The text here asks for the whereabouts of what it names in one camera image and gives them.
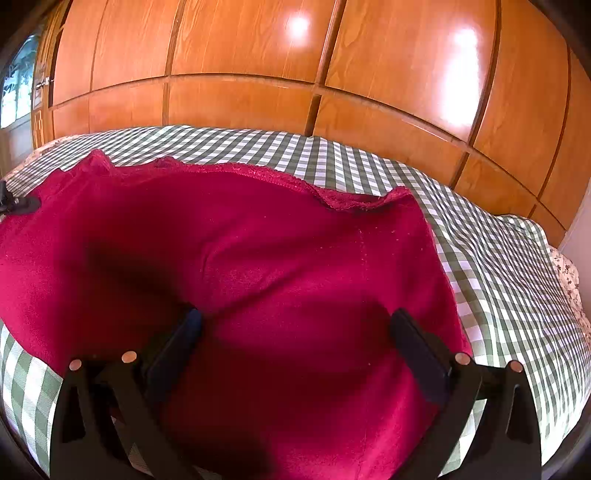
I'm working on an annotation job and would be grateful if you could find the silver door handle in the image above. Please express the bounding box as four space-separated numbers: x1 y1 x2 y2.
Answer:
34 77 50 90

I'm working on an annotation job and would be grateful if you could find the wooden room door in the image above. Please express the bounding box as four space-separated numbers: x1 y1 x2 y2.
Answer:
31 1 70 149

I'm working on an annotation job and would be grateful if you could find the green white checkered bedsheet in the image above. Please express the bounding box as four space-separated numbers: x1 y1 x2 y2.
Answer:
6 125 590 479

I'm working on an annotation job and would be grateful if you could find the floral mattress cover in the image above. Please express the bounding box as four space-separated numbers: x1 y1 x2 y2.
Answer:
549 246 590 327

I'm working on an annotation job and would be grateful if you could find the glass panel window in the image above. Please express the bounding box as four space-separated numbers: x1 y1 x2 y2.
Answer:
1 33 40 128

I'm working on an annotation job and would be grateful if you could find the glossy wooden wardrobe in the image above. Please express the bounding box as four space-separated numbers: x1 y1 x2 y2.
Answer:
50 1 590 245

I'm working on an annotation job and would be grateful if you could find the red knitted garment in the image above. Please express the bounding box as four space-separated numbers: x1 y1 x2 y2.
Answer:
1 151 469 479

